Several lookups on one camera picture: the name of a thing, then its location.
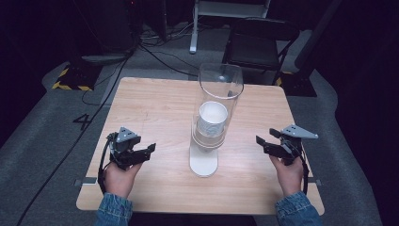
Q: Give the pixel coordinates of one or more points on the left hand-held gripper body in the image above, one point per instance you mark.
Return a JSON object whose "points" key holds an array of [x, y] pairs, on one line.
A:
{"points": [[123, 147]]}

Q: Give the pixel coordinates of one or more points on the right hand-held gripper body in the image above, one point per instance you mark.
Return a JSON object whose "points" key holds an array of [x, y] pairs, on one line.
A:
{"points": [[293, 141]]}

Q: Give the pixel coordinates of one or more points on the clear tube cup dispenser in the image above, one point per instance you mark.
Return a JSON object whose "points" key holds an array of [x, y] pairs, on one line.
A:
{"points": [[204, 163]]}

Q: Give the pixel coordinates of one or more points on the stack of white paper cups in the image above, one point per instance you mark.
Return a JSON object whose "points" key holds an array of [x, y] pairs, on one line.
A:
{"points": [[213, 116]]}

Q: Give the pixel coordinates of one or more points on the person's left hand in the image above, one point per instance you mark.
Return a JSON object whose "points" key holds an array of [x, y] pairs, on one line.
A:
{"points": [[120, 180]]}

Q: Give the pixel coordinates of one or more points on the person's right hand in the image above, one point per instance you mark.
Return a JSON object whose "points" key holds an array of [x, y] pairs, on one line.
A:
{"points": [[288, 177]]}

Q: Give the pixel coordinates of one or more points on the grey tape strip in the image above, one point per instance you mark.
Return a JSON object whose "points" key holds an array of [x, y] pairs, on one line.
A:
{"points": [[314, 181], [86, 181]]}

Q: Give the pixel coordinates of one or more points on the black yellow striped stand base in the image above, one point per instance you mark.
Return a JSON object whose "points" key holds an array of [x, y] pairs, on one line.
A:
{"points": [[76, 78]]}

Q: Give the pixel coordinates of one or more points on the black folding chair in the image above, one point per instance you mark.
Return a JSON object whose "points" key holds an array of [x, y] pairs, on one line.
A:
{"points": [[254, 47]]}

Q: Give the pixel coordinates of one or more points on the white metal stand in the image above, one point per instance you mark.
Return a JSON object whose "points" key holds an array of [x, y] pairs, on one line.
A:
{"points": [[194, 31]]}

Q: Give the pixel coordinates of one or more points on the black stand base with post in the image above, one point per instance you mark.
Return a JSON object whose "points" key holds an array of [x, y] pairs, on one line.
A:
{"points": [[298, 84]]}

